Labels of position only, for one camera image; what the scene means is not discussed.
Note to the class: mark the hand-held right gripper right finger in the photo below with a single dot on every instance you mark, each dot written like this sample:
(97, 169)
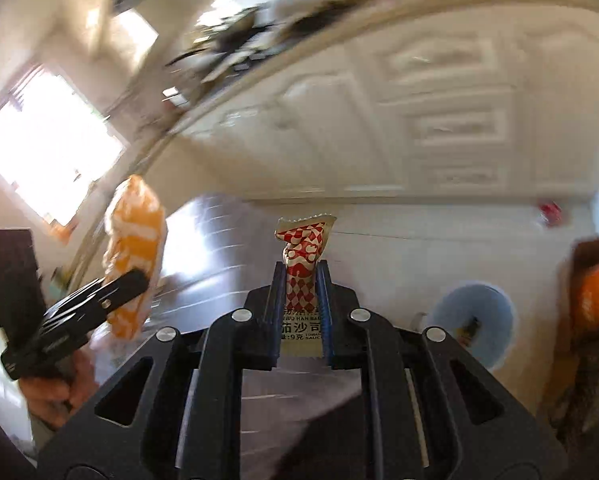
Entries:
(326, 310)

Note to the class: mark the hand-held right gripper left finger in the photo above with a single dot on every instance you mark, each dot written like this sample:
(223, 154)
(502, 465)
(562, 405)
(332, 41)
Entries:
(276, 310)

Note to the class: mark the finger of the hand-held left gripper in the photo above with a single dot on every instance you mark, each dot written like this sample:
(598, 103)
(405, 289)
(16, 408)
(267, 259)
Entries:
(119, 287)

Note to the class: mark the red white checkered sauce packet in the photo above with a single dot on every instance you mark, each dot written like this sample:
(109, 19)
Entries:
(303, 260)

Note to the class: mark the orange white snack wrapper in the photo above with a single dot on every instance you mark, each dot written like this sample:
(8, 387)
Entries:
(134, 232)

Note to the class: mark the light blue waste bin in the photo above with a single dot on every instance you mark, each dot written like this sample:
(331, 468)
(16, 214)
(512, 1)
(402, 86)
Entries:
(454, 305)

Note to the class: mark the person's left hand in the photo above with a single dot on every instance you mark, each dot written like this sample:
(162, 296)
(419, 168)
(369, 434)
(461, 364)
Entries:
(46, 395)

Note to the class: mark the kitchen window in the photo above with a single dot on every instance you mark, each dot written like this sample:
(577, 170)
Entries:
(49, 145)

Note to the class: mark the yellow black wrapper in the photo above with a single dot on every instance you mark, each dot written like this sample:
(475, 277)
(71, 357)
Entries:
(469, 332)

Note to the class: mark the cream kitchen base cabinets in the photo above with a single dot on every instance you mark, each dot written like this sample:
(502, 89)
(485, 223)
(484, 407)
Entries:
(429, 110)

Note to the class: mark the small red object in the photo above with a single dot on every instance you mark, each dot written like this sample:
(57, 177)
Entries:
(550, 212)

